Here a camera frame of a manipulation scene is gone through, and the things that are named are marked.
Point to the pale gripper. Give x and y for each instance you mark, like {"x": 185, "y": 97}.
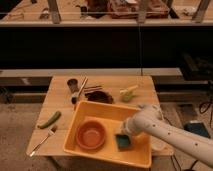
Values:
{"x": 122, "y": 129}

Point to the teal green sponge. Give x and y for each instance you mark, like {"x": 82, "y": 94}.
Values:
{"x": 122, "y": 141}

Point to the yellow plastic tray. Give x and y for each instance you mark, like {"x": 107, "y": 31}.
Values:
{"x": 110, "y": 116}

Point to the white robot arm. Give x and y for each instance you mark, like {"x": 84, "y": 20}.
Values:
{"x": 149, "y": 119}

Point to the orange bowl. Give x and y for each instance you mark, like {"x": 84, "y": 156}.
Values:
{"x": 90, "y": 135}

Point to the dark brown plate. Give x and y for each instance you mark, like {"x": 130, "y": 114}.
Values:
{"x": 99, "y": 96}

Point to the dark metal cup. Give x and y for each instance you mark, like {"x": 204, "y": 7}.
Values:
{"x": 73, "y": 85}

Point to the dark teal box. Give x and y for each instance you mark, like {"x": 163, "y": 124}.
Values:
{"x": 197, "y": 128}

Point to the wooden table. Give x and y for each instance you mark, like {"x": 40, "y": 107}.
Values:
{"x": 58, "y": 99}

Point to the green cucumber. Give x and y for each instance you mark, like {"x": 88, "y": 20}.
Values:
{"x": 51, "y": 120}

